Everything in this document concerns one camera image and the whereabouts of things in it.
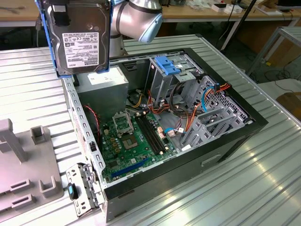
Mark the hard disk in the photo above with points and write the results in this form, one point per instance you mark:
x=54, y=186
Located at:
x=80, y=28

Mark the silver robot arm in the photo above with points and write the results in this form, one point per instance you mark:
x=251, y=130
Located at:
x=136, y=21

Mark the grey metal disk bay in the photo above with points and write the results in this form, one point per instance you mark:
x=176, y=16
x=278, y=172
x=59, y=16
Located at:
x=198, y=135

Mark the black RAM slot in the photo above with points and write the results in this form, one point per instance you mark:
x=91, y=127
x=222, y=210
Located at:
x=154, y=133
x=147, y=135

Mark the grey optical drive cage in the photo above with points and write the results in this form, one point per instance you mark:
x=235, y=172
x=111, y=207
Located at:
x=162, y=87

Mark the CPU socket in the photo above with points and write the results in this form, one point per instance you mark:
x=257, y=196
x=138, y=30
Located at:
x=129, y=142

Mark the blue plastic drive latch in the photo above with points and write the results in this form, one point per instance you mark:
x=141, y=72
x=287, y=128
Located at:
x=163, y=61
x=171, y=70

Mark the grey power supply box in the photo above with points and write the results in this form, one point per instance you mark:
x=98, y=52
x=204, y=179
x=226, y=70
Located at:
x=103, y=99

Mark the blue expansion slot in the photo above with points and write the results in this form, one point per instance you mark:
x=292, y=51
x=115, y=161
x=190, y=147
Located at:
x=129, y=167

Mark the green motherboard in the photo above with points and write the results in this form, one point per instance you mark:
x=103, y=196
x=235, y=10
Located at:
x=117, y=162

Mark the black PC case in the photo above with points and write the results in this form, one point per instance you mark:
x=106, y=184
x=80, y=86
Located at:
x=164, y=179

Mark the wooden desk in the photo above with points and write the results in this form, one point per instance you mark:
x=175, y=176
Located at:
x=200, y=13
x=18, y=14

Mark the white box with black top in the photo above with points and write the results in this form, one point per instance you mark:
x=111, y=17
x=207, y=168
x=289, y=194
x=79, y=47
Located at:
x=218, y=8

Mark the grey parts rack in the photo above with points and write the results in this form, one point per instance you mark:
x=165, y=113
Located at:
x=30, y=164

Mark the large brown cardboard box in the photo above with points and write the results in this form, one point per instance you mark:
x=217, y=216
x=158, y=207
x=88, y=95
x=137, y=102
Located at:
x=282, y=51

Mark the grey metal tool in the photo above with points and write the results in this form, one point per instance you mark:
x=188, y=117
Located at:
x=10, y=9

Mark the blue black bracket latch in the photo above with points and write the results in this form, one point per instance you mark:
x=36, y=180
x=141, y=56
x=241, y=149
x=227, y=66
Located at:
x=70, y=191

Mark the metal card retainer bracket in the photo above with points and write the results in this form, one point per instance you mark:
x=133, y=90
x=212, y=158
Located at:
x=81, y=207

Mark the grey metal frame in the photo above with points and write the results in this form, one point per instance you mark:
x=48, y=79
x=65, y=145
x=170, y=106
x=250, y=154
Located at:
x=291, y=31

